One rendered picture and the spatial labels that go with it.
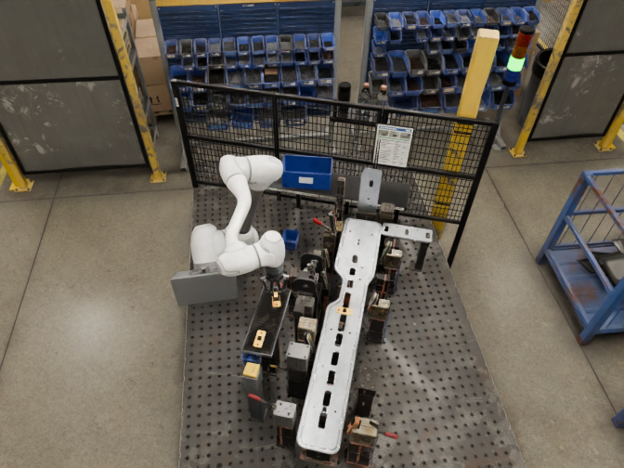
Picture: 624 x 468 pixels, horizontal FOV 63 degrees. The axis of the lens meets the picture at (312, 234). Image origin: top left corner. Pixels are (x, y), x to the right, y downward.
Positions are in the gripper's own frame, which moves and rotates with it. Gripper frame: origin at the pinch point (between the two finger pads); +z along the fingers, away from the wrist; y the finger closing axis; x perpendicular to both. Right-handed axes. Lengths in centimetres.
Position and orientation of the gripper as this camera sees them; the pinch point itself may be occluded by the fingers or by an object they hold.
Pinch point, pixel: (276, 294)
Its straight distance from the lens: 244.8
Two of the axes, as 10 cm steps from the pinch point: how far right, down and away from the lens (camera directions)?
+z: -0.1, 6.7, 7.4
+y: 9.9, -0.7, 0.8
